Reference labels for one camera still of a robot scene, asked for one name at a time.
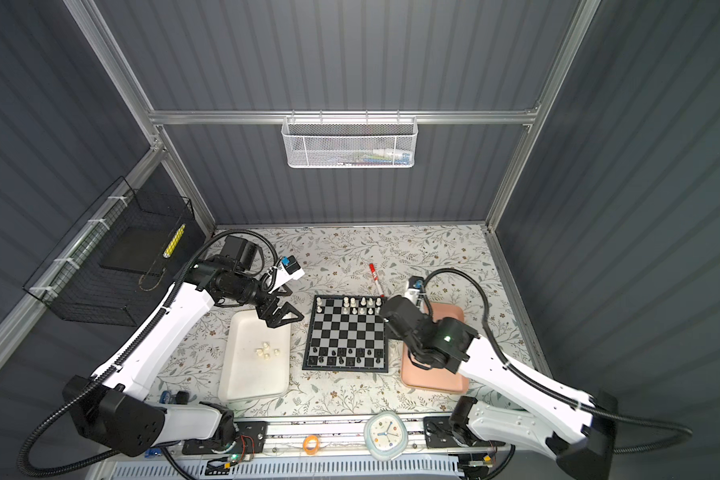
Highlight mint green alarm clock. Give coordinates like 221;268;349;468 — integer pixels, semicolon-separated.
363;411;409;461

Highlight black white chess board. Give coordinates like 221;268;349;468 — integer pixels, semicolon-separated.
302;304;389;373

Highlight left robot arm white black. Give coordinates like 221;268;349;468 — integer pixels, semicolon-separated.
16;229;305;478

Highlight white chess pieces on board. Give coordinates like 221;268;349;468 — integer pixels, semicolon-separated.
313;295;386;316

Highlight black wire basket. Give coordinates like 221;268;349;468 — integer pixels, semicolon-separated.
23;182;205;327

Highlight pink plastic tray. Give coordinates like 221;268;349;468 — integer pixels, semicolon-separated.
401;303;469;395

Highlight white chess pieces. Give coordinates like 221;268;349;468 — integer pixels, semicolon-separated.
313;295;386;316
255;342;281;360

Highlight white plastic tray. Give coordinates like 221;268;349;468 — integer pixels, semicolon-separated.
217;310;291;402

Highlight black chess pieces on board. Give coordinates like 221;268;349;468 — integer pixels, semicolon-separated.
304;346;388;371

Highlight red white marker pen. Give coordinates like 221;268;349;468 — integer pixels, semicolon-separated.
369;263;385;297

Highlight white wire basket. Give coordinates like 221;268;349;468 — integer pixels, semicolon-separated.
281;117;419;169

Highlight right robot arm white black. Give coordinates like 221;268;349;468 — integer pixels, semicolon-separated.
379;267;693;479

